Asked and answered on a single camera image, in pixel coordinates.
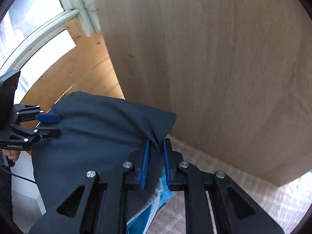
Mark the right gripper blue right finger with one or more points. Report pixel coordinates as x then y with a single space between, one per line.
168 165

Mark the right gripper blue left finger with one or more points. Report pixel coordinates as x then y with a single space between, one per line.
136 177

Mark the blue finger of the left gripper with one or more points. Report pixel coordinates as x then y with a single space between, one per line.
47 132
48 118

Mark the dark grey trousers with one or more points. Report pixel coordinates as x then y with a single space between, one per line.
98 133

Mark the person's left hand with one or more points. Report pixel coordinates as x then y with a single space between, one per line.
12 155

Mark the white shirt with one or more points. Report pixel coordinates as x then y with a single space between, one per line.
152 204

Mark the light blue garment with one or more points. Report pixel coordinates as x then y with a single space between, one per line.
140 223

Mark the light pine wooden panel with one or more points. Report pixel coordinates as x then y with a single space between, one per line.
87 67

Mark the large brown wooden board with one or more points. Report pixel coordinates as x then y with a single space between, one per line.
236 72

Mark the pink plaid table cloth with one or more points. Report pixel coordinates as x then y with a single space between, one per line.
214 197

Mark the white window frame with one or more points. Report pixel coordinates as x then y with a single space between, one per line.
36 33

